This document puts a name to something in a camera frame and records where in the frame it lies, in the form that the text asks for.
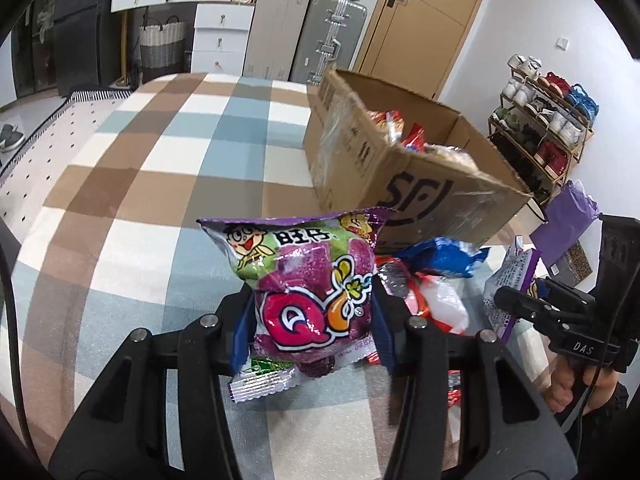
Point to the purple striped snack packet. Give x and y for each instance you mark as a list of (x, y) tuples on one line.
[(515, 275)]

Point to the silver suitcase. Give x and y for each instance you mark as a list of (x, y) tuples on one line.
[(330, 35)]

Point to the shoe rack with shoes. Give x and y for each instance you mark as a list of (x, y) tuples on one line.
[(545, 110)]

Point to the wooden door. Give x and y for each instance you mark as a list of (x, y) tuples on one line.
[(425, 15)]

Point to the person's right forearm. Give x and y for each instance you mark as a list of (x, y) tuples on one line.
[(607, 432)]

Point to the white light switch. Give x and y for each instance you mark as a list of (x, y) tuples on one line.
[(563, 42)]

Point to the checkered tablecloth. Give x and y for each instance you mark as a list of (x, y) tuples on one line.
[(175, 170)]

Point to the patterned dark gift bag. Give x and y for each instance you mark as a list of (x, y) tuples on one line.
[(575, 262)]

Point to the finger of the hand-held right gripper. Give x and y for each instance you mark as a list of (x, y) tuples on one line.
[(565, 292), (525, 307)]

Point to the white drawer desk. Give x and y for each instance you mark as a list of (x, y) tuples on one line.
[(220, 25)]

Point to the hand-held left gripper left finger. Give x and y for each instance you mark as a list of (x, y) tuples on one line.
[(242, 332)]

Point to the patterned rug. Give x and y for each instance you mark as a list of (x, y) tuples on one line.
[(55, 130)]

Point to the large red snack packet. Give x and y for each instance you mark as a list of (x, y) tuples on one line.
[(415, 136)]

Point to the black refrigerator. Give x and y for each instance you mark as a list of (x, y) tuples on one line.
[(80, 25)]

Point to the purple gummy candy packet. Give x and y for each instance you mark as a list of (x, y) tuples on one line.
[(310, 300)]

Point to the purple bag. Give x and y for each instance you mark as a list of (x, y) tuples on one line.
[(565, 225)]

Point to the beige suitcase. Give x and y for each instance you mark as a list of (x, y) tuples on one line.
[(275, 25)]

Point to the red white snack packet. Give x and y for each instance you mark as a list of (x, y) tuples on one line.
[(440, 305)]

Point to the glass door wardrobe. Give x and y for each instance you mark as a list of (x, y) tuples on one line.
[(30, 40)]

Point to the shiny red snack packet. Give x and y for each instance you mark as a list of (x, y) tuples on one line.
[(454, 391)]

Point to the person's right hand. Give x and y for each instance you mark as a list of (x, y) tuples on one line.
[(559, 392)]

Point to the blue snack packet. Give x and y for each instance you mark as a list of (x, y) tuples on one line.
[(445, 257)]

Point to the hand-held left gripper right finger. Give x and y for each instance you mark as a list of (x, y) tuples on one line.
[(382, 335)]

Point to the brown cardboard box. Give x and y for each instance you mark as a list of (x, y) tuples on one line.
[(360, 160)]

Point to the pair of grey slippers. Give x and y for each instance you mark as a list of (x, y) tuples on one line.
[(10, 137)]

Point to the wooden shoe rack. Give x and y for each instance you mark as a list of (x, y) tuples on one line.
[(575, 145)]

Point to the woven laundry basket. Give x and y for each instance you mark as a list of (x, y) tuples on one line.
[(161, 44)]

